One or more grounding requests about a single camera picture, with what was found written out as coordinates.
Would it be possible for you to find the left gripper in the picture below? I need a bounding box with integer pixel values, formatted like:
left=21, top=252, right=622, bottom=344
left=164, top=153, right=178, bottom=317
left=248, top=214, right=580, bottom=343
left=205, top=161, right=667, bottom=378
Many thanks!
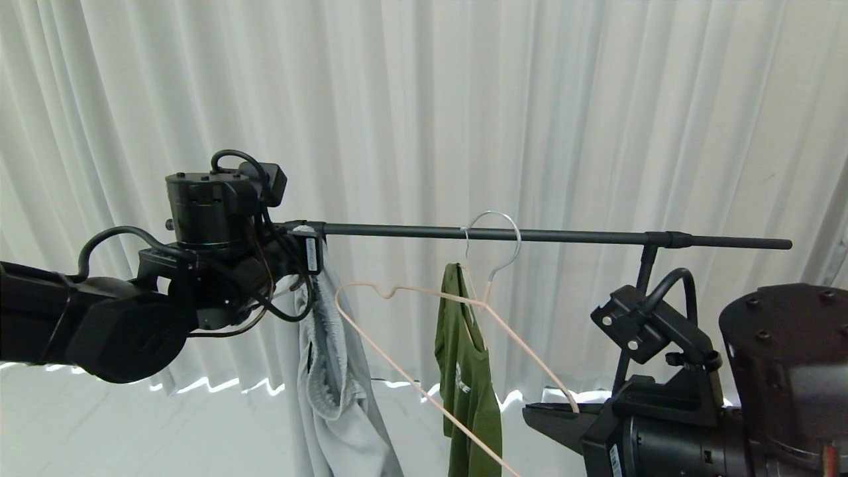
left=262, top=229, right=327, bottom=282

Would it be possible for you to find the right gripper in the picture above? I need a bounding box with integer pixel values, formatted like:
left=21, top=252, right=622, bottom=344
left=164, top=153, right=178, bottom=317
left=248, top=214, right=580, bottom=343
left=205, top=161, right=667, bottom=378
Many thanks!
left=580, top=403, right=753, bottom=477

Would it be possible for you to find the pink clothes hanger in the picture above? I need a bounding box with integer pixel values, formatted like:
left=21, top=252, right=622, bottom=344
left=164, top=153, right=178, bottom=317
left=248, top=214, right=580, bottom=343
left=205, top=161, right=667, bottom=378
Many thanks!
left=458, top=227, right=486, bottom=348
left=334, top=210, right=582, bottom=477

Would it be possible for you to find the pale grey garment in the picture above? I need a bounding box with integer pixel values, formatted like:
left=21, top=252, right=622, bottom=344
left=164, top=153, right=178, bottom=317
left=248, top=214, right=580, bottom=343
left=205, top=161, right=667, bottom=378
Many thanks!
left=290, top=225, right=405, bottom=477

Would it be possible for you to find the green printed shirt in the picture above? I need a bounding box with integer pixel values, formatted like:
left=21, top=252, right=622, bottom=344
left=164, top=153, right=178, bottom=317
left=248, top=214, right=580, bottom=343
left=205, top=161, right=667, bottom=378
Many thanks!
left=435, top=262, right=504, bottom=477

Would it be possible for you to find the black clothes rack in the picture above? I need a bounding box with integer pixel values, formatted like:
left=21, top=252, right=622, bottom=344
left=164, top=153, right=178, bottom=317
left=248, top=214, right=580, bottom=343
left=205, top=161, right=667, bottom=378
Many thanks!
left=273, top=221, right=793, bottom=398

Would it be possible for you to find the white curtain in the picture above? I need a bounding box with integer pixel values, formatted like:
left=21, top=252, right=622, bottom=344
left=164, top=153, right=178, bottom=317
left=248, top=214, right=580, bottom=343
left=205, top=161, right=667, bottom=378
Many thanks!
left=0, top=0, right=848, bottom=408

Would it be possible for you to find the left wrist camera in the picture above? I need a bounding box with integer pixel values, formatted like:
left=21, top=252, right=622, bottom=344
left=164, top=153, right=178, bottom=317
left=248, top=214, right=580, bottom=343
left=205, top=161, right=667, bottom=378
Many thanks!
left=235, top=161, right=289, bottom=229

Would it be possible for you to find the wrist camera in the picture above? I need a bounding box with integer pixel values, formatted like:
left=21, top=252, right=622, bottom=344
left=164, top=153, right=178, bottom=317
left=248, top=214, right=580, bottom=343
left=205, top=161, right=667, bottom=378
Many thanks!
left=235, top=161, right=289, bottom=229
left=590, top=285, right=724, bottom=428

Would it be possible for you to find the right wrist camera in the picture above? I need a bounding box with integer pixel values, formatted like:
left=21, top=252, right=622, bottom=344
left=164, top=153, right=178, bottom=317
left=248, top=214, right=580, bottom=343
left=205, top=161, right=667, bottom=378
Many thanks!
left=590, top=285, right=724, bottom=428

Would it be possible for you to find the black cable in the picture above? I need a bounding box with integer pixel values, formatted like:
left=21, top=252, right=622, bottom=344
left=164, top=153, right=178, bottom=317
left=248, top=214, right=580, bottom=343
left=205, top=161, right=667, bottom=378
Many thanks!
left=637, top=267, right=700, bottom=325
left=76, top=149, right=315, bottom=324

